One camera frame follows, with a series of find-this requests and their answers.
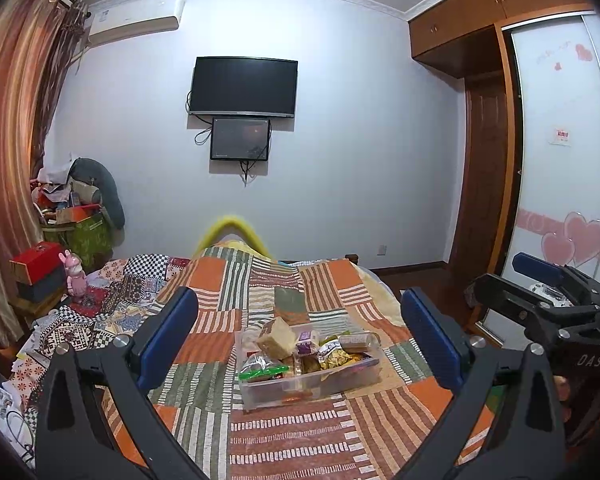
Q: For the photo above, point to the black wall television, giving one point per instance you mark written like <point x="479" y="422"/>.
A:
<point x="240" y="86"/>

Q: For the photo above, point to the gold clear cracker package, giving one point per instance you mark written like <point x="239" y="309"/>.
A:
<point x="359" y="342"/>

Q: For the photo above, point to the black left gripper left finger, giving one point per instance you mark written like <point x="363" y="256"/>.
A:
<point x="73" y="439"/>

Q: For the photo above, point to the striped orange curtain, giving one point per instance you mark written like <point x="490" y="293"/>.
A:
<point x="37" y="43"/>

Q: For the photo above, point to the clear plastic snack bin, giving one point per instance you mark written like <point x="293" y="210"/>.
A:
<point x="318" y="366"/>

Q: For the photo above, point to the wooden wardrobe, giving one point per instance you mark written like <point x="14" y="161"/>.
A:
<point x="465" y="40"/>

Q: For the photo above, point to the dark blue box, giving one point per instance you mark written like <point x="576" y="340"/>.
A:
<point x="51" y="283"/>

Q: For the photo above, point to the green snack packet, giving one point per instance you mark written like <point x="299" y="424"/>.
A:
<point x="266" y="373"/>

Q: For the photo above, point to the checkered cloth pile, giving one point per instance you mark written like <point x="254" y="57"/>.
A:
<point x="119" y="298"/>

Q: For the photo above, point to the green cardboard box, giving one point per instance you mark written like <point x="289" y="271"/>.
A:
<point x="90" y="239"/>

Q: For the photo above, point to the red gift box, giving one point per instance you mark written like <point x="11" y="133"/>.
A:
<point x="36" y="262"/>

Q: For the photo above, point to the small wall monitor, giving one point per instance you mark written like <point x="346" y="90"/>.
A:
<point x="240" y="139"/>

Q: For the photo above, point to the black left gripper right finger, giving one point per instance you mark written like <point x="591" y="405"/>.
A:
<point x="504" y="420"/>

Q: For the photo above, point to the dark grey pillow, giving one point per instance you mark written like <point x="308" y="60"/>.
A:
<point x="92" y="172"/>

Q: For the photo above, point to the white sliding wardrobe door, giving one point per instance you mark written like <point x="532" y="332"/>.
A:
<point x="556" y="73"/>

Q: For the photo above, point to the white air conditioner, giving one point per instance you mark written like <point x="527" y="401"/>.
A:
<point x="133" y="19"/>

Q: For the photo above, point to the patchwork striped bed blanket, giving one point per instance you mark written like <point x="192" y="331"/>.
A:
<point x="363" y="433"/>

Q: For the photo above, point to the pink pig plush toy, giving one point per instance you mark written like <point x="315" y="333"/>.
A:
<point x="75" y="276"/>

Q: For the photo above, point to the yellow curved headboard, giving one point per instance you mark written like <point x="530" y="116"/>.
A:
<point x="233" y="231"/>

